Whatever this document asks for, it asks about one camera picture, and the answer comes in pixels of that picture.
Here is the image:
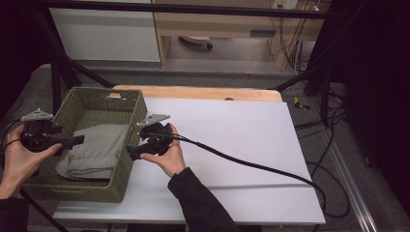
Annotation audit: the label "green woven basket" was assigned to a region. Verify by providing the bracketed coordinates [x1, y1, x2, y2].
[23, 86, 149, 204]

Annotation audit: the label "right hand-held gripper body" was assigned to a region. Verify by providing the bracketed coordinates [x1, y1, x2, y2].
[135, 112, 175, 157]

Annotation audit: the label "person's left hand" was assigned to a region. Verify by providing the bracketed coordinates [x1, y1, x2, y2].
[0, 124, 64, 191]

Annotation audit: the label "black floor cable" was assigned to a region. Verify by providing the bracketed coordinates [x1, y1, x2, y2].
[294, 105, 347, 170]

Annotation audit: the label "aluminium floor rail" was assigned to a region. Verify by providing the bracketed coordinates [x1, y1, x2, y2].
[322, 129, 380, 232]

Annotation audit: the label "black curtain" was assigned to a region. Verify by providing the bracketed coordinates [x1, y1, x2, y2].
[0, 0, 52, 112]
[322, 0, 410, 207]

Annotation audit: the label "white power strip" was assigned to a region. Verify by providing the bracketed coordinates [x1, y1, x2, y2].
[272, 0, 299, 10]

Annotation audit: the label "wooden table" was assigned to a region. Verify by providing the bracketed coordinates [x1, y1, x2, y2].
[112, 84, 284, 103]

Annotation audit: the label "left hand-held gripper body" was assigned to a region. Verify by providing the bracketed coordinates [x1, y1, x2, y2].
[19, 108, 63, 154]

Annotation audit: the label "person's right hand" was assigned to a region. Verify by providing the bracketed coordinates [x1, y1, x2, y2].
[139, 124, 188, 178]

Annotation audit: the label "white chair base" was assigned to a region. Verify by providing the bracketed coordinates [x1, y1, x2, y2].
[178, 35, 215, 51]

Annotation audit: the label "white cabinet panel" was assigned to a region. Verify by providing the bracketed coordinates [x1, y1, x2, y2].
[49, 8, 161, 63]

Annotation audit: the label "black metal frame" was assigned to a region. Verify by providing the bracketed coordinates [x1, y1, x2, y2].
[30, 0, 347, 114]

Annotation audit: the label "grey pants with white piping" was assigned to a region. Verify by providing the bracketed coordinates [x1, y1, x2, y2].
[55, 124, 130, 181]

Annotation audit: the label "wooden desk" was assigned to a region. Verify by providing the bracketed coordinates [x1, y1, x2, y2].
[151, 0, 333, 72]

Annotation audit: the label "yellow and black tool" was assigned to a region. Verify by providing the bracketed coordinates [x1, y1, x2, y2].
[293, 96, 311, 111]

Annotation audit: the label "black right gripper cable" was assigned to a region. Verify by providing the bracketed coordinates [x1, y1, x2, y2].
[141, 130, 352, 219]

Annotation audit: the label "bundle of hanging cables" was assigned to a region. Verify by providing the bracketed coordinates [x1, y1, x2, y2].
[278, 15, 311, 75]

